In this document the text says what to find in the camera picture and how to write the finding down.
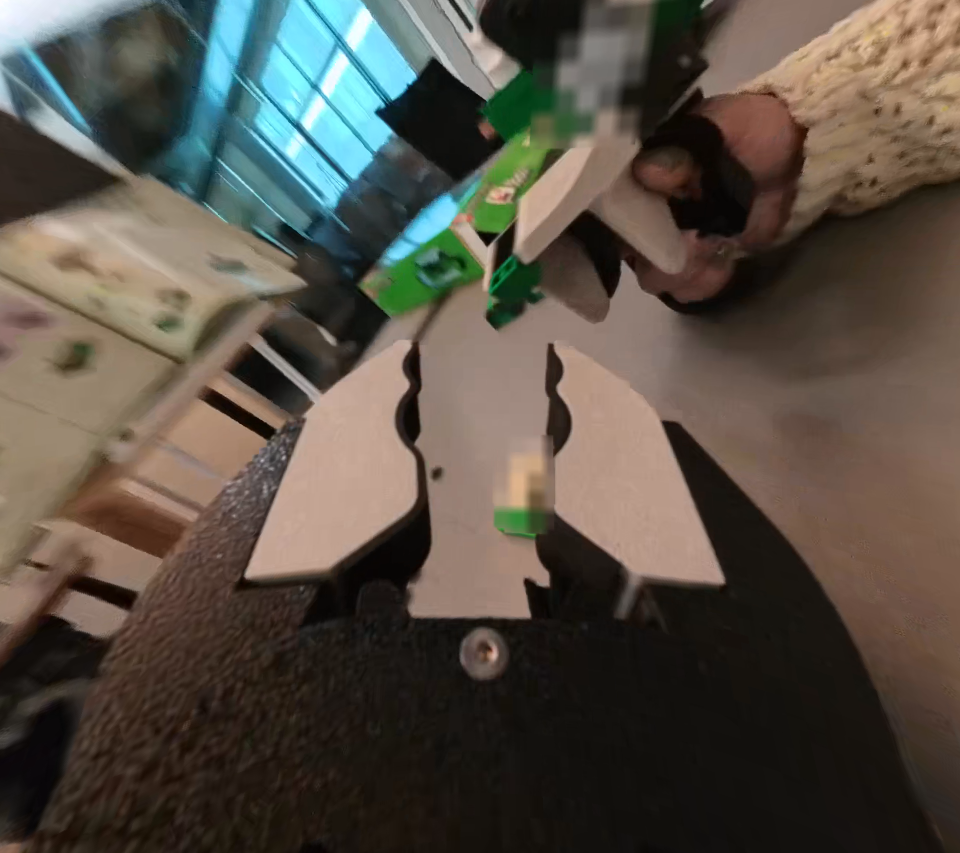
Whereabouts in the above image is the green plate with white brick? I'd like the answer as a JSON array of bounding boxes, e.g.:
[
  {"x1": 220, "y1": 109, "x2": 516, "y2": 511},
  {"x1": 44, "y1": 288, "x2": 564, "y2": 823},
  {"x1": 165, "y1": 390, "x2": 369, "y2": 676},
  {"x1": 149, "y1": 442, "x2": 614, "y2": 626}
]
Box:
[
  {"x1": 491, "y1": 506, "x2": 552, "y2": 539},
  {"x1": 483, "y1": 255, "x2": 546, "y2": 331}
]

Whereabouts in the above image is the green lego box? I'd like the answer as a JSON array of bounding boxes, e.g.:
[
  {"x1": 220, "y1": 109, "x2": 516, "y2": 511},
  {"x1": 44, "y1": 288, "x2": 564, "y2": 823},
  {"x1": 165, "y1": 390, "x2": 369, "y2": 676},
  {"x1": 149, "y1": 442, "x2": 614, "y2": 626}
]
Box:
[{"x1": 360, "y1": 140, "x2": 571, "y2": 318}]

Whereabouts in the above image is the person's right forearm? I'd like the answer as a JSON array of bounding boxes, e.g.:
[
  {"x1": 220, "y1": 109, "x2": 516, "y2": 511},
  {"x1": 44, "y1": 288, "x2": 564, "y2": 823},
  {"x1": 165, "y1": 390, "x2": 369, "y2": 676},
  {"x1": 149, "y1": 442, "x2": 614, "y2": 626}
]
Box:
[{"x1": 742, "y1": 0, "x2": 960, "y2": 247}]

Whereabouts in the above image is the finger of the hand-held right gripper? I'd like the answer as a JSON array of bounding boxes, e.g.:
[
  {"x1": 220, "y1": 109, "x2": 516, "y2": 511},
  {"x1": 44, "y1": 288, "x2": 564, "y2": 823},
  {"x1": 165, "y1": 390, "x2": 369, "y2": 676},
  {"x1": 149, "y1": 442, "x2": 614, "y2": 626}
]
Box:
[
  {"x1": 513, "y1": 144, "x2": 640, "y2": 265},
  {"x1": 540, "y1": 234, "x2": 624, "y2": 323}
]

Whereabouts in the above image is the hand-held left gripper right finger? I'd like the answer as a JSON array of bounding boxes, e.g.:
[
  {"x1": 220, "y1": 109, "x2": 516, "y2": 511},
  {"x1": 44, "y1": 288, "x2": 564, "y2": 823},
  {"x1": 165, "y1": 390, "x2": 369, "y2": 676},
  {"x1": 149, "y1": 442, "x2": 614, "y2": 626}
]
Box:
[{"x1": 534, "y1": 341, "x2": 726, "y2": 618}]

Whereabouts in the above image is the person's right hand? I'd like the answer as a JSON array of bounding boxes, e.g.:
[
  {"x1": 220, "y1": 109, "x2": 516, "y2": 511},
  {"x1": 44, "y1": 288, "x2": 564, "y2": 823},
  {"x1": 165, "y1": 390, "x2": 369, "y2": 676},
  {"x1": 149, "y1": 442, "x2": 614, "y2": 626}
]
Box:
[{"x1": 630, "y1": 91, "x2": 811, "y2": 314}]

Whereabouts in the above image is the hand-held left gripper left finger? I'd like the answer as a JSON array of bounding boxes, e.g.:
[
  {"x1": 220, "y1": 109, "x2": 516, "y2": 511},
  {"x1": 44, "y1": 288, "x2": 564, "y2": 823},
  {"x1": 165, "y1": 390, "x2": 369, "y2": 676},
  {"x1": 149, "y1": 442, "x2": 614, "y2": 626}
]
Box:
[{"x1": 241, "y1": 339, "x2": 435, "y2": 597}]

